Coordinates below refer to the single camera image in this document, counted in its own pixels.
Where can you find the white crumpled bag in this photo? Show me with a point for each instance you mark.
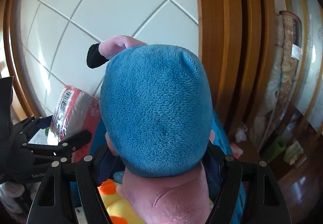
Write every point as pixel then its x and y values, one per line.
pixel 294 150

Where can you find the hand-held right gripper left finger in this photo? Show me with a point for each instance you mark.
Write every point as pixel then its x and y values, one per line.
pixel 104 168

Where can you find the pink tissue pack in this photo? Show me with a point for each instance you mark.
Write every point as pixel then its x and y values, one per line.
pixel 75 110

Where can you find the pink pig plush toy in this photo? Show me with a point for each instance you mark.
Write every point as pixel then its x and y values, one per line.
pixel 156 113

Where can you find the yellow duck plush toy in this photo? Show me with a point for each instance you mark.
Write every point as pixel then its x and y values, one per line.
pixel 118 208

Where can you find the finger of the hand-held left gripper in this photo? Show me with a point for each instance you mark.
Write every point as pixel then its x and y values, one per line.
pixel 75 138
pixel 32 123

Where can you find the blue plastic container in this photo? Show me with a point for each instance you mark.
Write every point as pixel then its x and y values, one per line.
pixel 219 133

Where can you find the green rolled mat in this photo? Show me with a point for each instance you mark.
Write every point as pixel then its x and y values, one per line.
pixel 275 147

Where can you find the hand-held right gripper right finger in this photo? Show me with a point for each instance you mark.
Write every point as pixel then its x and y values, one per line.
pixel 212 166

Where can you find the wooden door frame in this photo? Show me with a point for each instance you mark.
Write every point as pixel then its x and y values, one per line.
pixel 214 37

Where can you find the frosted glass sliding door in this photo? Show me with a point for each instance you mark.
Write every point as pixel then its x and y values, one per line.
pixel 307 37

